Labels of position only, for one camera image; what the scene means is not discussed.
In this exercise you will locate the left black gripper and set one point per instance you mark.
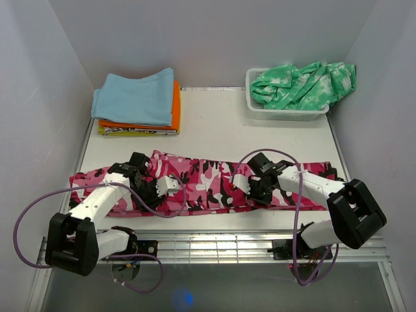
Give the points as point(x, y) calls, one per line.
point(154, 201)

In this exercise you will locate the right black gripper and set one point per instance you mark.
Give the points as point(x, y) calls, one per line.
point(264, 200)

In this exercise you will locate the pink camouflage trousers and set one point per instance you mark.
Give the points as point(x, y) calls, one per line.
point(207, 185)

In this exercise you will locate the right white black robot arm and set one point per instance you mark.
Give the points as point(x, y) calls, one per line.
point(355, 215)

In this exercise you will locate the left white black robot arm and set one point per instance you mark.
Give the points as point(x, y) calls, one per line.
point(73, 243)

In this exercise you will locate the orange folded trousers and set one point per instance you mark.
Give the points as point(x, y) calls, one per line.
point(176, 115)

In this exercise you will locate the yellow patterned folded trousers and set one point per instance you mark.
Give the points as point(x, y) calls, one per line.
point(134, 132)

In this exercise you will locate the light blue folded trousers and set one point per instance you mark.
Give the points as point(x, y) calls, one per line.
point(145, 101)

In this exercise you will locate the green tie-dye trousers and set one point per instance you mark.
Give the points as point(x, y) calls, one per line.
point(310, 88)

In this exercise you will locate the white plastic basket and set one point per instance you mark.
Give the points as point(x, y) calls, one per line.
point(259, 112)

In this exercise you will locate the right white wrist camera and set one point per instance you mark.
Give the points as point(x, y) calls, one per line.
point(239, 182)

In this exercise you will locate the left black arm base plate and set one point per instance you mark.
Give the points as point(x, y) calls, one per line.
point(146, 247)

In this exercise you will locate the aluminium frame rail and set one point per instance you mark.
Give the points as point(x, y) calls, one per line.
point(223, 272)

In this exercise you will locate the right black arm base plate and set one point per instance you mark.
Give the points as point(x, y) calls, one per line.
point(282, 249)

